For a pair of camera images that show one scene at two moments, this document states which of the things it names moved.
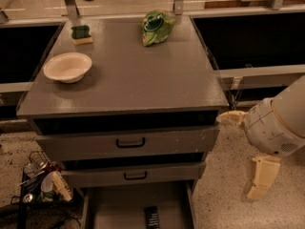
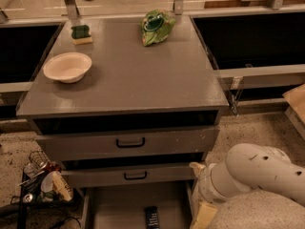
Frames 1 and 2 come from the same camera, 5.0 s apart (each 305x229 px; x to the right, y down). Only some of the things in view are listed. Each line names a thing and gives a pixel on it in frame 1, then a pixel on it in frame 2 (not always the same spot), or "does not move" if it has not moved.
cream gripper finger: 233,116 → 197,167
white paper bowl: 68,67 does not move
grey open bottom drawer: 123,207 does not move
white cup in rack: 47,183 does not move
